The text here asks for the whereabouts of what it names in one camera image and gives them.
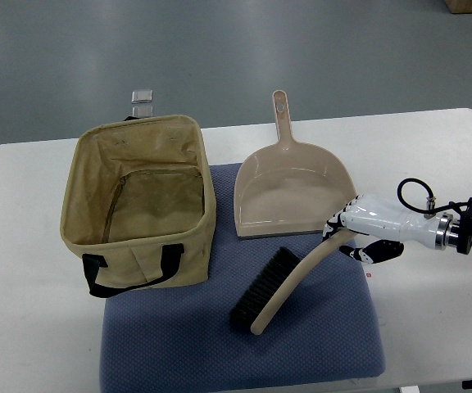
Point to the lower metal floor plate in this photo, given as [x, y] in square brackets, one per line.
[142, 111]

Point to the yellow canvas bag black handles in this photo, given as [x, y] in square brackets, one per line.
[140, 208]

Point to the cardboard box corner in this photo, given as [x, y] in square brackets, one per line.
[471, 5]

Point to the beige hand broom black bristles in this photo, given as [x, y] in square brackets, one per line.
[277, 281]

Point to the blue quilted mat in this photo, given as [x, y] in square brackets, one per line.
[180, 339]

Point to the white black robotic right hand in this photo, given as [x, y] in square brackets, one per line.
[393, 225]

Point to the beige plastic dustpan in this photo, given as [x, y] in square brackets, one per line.
[288, 187]

